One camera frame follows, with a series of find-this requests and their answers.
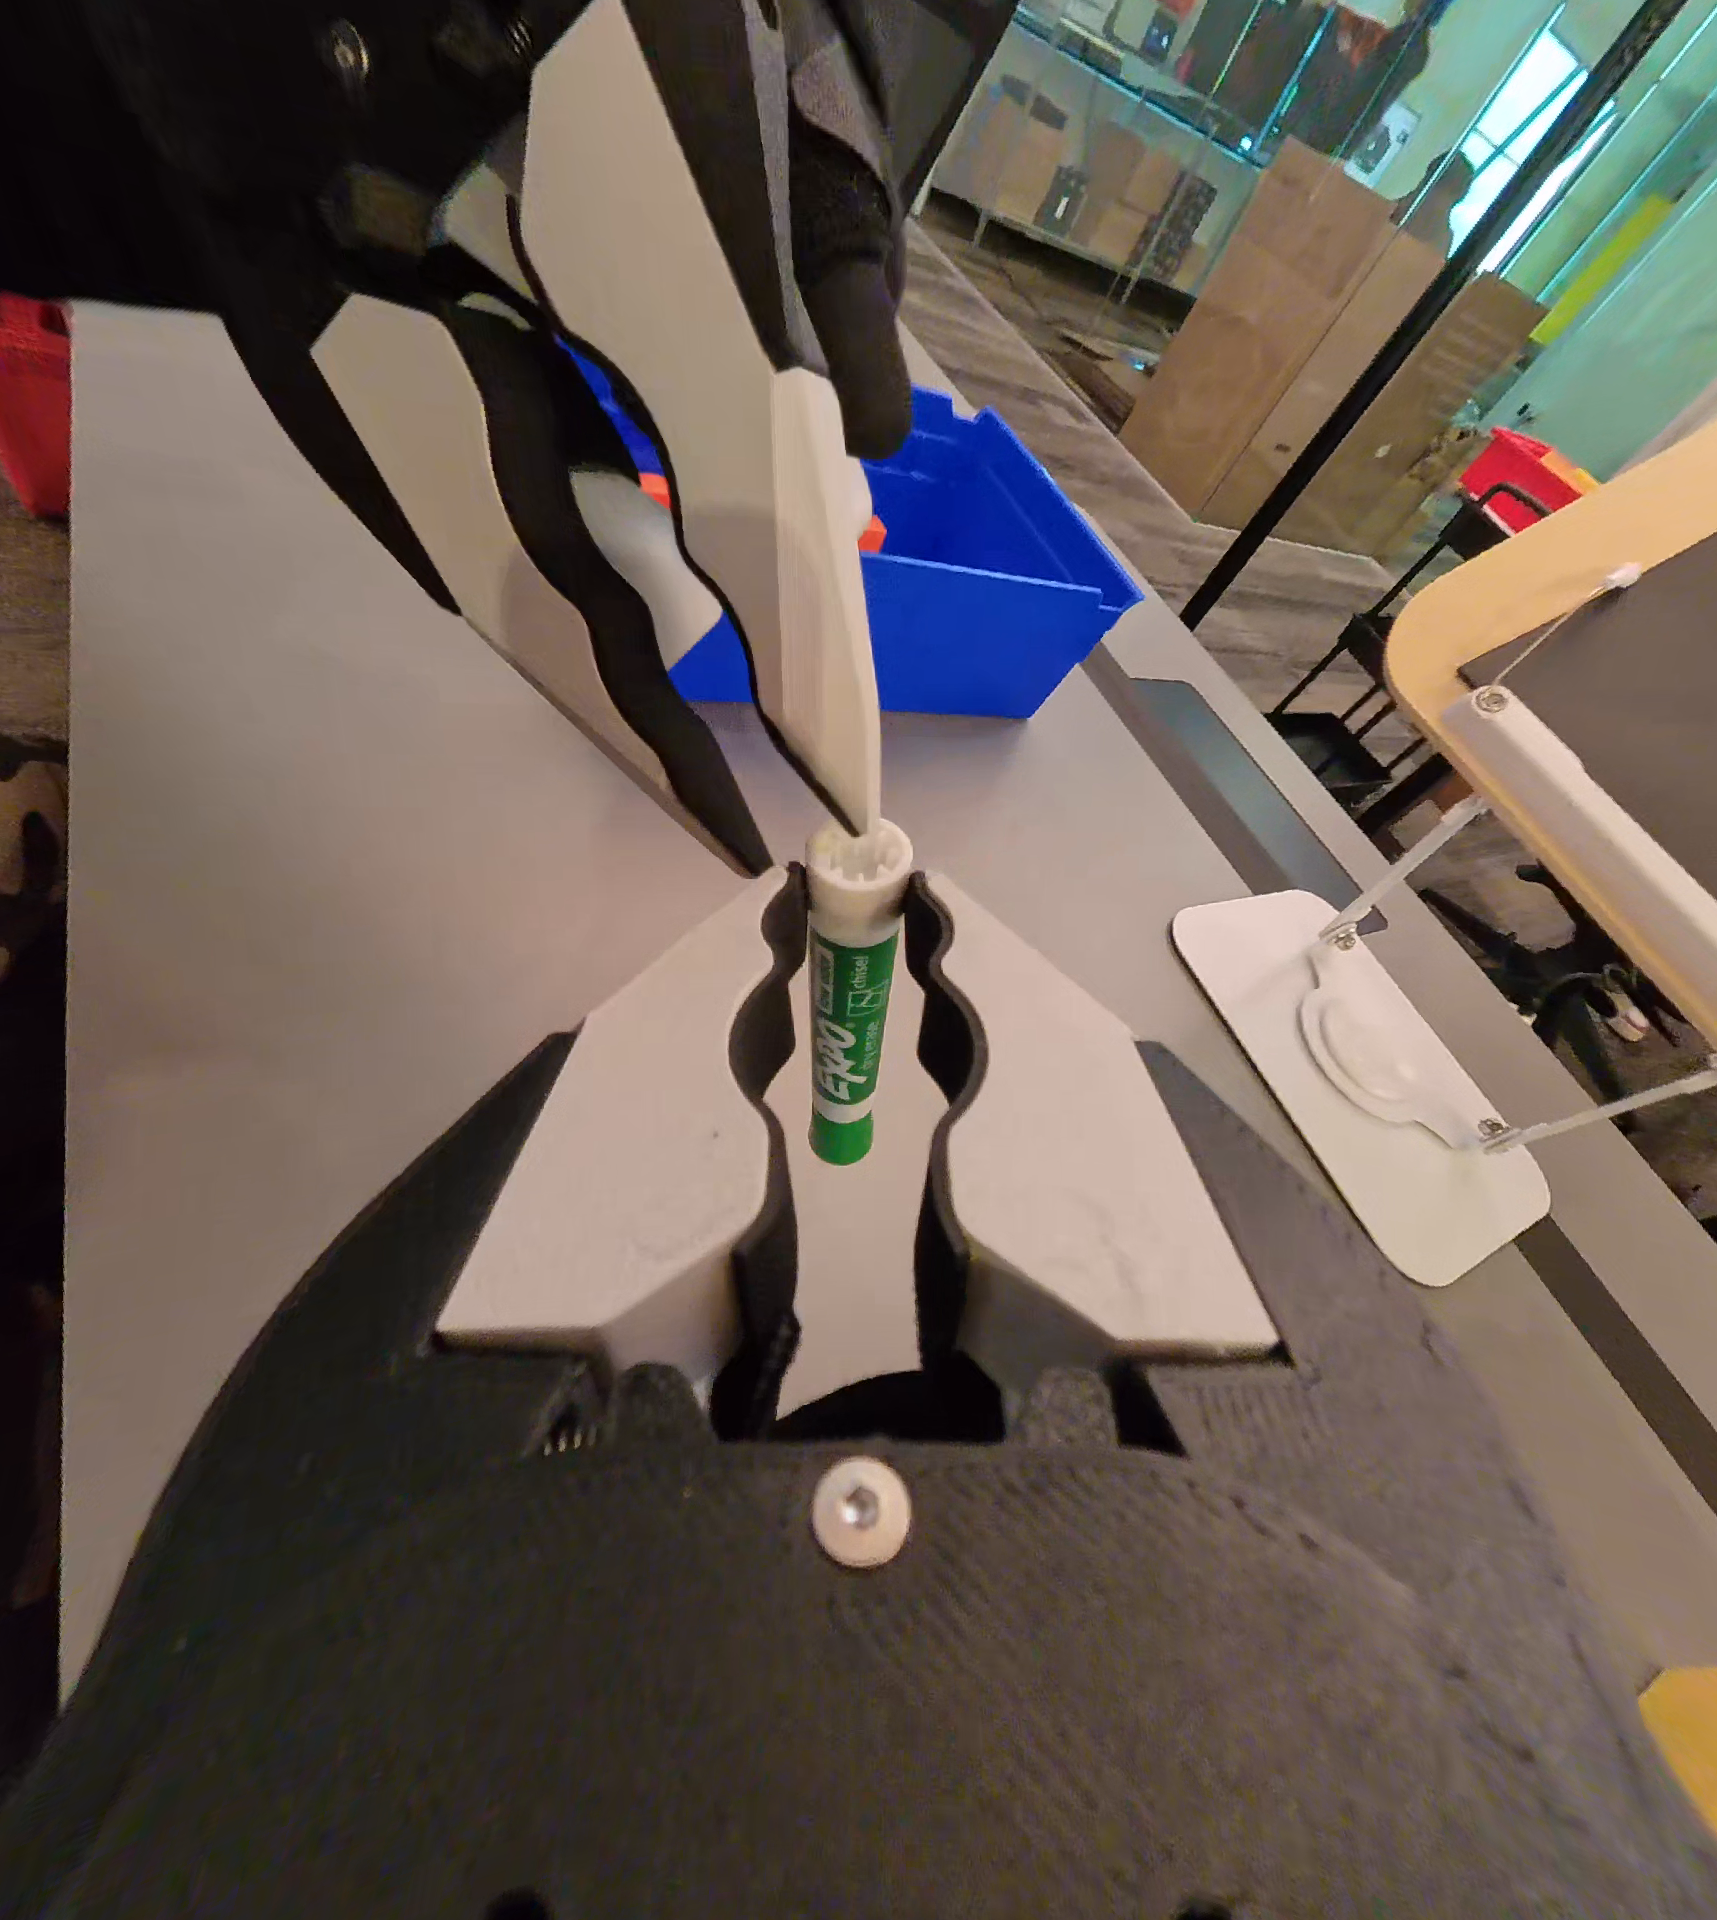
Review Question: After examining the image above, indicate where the blue plastic bin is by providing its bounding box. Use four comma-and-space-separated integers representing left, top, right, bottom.
558, 340, 1148, 729

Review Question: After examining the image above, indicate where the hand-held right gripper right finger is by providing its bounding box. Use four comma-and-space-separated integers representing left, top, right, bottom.
905, 876, 1283, 1383

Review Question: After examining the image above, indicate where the person's left hand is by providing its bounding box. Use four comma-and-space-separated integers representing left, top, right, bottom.
777, 0, 1016, 459

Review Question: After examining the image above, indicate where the black round-top pole stand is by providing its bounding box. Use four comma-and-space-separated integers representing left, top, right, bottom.
1181, 0, 1707, 632

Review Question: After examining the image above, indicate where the long red bin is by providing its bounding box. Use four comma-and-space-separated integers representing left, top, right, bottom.
0, 276, 73, 523

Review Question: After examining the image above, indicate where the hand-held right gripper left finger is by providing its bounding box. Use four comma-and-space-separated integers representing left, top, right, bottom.
441, 871, 808, 1375

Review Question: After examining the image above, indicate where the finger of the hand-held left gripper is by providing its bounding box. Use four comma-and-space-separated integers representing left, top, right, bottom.
513, 0, 897, 842
303, 216, 777, 878

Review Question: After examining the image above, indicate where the white board stand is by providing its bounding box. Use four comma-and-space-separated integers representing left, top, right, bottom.
1174, 786, 1717, 1292

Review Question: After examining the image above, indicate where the wooden board with black mat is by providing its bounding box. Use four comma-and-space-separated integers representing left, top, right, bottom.
1387, 382, 1717, 1148

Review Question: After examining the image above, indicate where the large cardboard box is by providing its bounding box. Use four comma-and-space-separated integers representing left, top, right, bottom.
1114, 137, 1550, 564

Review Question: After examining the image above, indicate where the green dry-erase marker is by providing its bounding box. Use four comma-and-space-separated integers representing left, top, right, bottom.
801, 816, 911, 1170

